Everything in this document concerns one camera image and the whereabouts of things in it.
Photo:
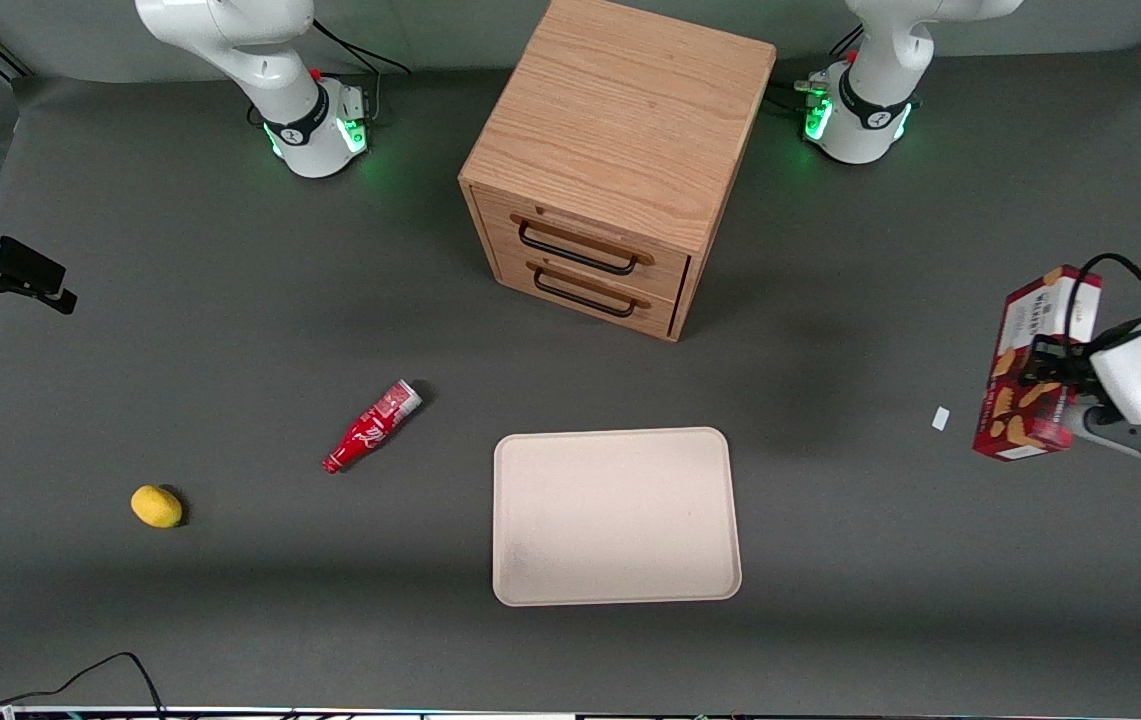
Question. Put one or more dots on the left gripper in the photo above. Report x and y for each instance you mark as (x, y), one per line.
(1058, 364)

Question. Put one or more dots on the red cookie box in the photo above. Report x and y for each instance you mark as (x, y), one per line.
(1020, 400)

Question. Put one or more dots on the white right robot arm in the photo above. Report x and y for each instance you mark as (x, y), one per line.
(270, 60)

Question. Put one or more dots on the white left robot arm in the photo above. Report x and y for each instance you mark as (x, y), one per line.
(875, 100)

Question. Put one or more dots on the beige plastic tray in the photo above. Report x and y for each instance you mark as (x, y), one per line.
(615, 518)

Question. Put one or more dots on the small white paper scrap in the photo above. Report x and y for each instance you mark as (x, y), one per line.
(940, 418)

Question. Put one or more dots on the yellow lemon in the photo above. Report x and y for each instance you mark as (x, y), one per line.
(156, 506)

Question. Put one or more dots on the red cola bottle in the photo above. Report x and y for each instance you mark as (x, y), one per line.
(370, 428)

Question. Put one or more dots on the wooden drawer front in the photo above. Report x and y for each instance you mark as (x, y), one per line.
(660, 315)
(670, 268)

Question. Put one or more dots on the wooden drawer cabinet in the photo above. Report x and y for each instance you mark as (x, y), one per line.
(625, 110)

